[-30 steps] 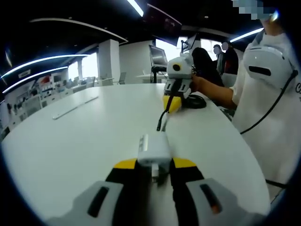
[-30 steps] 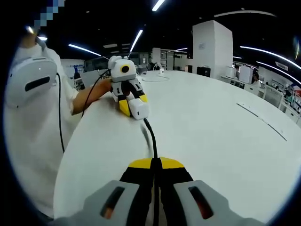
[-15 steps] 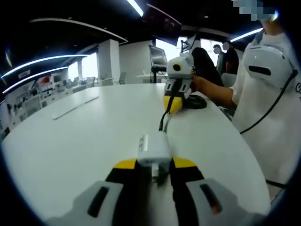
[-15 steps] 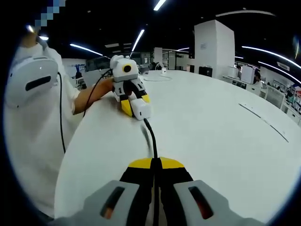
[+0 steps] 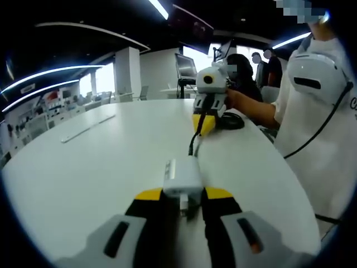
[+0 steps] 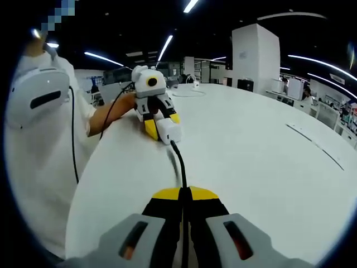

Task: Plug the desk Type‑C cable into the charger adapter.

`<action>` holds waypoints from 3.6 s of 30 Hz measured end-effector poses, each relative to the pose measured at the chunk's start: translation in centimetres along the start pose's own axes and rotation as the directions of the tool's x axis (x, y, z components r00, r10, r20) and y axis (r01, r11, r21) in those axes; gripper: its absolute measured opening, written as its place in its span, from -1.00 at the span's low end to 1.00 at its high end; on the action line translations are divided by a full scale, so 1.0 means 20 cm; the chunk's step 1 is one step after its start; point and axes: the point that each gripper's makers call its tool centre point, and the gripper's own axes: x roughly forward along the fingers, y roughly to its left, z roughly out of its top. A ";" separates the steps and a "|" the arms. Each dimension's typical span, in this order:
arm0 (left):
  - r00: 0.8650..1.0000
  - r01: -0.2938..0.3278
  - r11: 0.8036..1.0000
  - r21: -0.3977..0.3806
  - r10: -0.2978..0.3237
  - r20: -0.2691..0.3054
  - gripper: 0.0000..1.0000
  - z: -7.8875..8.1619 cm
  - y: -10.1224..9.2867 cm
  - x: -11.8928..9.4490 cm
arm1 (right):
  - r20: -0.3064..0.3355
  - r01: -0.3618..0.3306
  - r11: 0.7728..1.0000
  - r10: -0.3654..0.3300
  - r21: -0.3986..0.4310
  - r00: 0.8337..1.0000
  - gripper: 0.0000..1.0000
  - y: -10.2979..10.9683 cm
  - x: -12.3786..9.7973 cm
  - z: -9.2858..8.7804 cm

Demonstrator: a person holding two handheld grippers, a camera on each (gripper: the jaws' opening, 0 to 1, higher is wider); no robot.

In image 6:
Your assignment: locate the person's left hand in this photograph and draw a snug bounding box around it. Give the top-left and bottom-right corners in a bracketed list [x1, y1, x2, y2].
[118, 93, 138, 118]

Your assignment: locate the white charger adapter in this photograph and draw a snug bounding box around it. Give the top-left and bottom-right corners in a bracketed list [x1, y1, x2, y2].
[156, 118, 183, 146]

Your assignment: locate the white chest-worn device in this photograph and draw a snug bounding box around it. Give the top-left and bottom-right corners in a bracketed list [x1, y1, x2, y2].
[7, 68, 71, 130]

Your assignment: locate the white square pillar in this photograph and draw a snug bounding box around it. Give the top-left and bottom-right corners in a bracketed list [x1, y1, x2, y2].
[231, 23, 281, 96]

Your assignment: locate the person's white shirt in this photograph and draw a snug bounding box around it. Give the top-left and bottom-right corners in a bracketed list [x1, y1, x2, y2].
[4, 52, 118, 260]

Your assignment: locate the black Type-C cable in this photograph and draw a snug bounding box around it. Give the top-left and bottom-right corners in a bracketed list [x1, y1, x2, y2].
[169, 139, 189, 268]

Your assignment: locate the white desk cable cover strip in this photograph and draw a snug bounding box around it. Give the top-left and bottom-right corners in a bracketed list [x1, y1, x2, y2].
[284, 122, 345, 171]

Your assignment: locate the long ceiling light strip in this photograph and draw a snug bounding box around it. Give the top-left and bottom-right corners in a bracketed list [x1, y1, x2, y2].
[183, 0, 200, 13]

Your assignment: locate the large white box appliance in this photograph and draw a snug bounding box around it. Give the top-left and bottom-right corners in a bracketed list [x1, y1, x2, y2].
[288, 78, 303, 101]

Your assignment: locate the thin chest device cable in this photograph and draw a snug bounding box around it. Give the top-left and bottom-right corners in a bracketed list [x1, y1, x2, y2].
[68, 85, 80, 185]

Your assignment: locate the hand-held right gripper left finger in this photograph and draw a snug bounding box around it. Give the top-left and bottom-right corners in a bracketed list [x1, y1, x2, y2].
[60, 187, 185, 268]

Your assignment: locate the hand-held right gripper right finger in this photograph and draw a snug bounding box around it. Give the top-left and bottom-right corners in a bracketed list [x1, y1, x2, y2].
[187, 185, 316, 268]

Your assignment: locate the ceiling air vent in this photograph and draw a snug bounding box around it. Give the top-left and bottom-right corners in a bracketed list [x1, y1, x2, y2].
[329, 73, 346, 85]

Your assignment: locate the thin ceiling light strip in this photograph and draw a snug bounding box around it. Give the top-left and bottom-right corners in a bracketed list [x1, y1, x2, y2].
[306, 73, 357, 100]
[288, 54, 357, 82]

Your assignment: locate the black cabinet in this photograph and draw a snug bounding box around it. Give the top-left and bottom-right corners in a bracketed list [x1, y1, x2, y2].
[237, 79, 254, 93]

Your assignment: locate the white cable loop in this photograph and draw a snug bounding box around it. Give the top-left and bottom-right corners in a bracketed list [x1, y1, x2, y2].
[172, 73, 206, 99]

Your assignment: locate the row of white office cabinets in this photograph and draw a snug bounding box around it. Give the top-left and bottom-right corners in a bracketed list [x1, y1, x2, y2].
[309, 99, 357, 146]

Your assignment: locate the short ceiling light strip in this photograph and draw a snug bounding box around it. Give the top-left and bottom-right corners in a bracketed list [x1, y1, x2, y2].
[157, 35, 174, 63]
[84, 51, 125, 68]

